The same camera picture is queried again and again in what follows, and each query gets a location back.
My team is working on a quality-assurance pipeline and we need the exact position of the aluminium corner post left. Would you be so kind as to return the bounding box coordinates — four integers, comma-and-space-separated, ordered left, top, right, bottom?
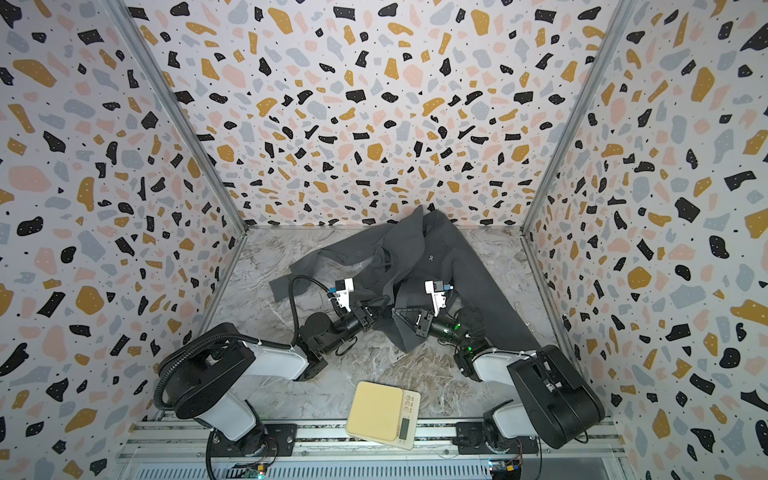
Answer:
103, 1, 248, 235

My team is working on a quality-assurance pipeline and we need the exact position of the aluminium corner post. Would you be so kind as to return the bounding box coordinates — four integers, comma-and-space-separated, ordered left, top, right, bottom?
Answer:
521, 0, 637, 237
103, 1, 248, 235

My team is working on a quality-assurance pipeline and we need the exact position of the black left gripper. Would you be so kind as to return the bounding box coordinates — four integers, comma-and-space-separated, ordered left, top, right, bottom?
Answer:
319, 297, 387, 359

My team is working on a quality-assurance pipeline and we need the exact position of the black corrugated cable conduit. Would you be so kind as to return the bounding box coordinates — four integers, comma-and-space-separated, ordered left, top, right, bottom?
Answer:
153, 274, 337, 480

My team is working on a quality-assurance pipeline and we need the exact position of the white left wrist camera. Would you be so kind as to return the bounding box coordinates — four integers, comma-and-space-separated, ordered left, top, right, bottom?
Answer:
332, 278, 354, 315

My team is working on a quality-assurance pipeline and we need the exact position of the cream kitchen scale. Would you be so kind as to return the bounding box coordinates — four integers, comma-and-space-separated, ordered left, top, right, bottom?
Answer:
345, 381, 421, 450

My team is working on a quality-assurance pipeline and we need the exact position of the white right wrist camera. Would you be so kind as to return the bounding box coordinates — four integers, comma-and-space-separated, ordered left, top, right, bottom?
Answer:
424, 280, 453, 316

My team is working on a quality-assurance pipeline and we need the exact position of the aluminium corner post right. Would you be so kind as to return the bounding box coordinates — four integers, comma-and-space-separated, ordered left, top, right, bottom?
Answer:
521, 0, 637, 237

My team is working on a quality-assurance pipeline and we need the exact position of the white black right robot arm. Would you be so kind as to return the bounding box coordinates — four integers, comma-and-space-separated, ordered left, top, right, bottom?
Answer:
393, 308, 605, 452

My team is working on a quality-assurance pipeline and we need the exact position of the dark grey zip jacket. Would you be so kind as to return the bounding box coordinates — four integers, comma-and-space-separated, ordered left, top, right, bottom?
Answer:
270, 207, 540, 351

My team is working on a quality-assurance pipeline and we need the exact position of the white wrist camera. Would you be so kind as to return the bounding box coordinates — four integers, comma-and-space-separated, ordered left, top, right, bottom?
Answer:
332, 278, 354, 315
424, 280, 453, 316

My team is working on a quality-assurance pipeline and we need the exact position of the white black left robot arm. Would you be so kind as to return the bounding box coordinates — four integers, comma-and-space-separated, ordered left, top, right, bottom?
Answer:
153, 296, 388, 456

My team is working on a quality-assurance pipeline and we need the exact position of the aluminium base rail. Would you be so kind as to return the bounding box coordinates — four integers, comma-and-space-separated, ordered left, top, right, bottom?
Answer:
110, 417, 634, 479

